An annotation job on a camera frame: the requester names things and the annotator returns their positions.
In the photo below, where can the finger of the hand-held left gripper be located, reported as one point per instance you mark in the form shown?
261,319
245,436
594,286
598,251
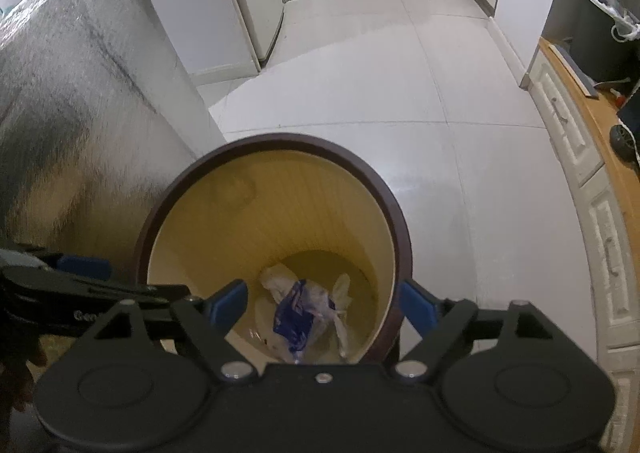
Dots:
82,268
125,292

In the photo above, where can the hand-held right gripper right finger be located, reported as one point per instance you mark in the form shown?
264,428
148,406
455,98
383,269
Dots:
417,305

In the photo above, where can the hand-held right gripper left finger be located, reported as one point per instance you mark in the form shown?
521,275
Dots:
229,307

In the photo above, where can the round brown rimmed trash bin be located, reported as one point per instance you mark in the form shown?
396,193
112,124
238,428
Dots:
280,203

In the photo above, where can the crumpled white tissue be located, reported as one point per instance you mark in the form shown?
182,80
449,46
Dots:
277,280

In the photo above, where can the blue white plastic wrapper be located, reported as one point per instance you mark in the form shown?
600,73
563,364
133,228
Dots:
291,315

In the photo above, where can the silver foil panel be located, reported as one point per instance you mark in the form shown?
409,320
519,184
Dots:
75,108

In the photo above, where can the white drawer cabinet wooden top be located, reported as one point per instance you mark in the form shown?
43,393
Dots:
565,113

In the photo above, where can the black wheel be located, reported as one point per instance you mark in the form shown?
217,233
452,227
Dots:
625,140

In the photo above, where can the grey notebook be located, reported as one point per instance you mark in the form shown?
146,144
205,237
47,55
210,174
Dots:
575,70

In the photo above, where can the dark grey bin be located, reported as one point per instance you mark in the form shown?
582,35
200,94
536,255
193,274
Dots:
595,48

